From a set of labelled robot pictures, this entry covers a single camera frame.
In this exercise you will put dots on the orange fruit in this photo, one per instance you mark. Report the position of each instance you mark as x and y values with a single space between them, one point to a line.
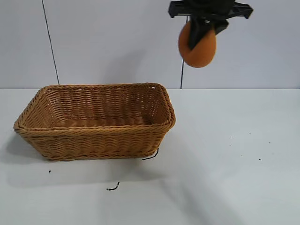
199 56

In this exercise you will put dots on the woven wicker rectangular basket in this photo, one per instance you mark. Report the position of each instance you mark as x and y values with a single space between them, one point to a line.
93 140

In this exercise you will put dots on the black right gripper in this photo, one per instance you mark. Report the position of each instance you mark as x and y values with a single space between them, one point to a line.
211 9

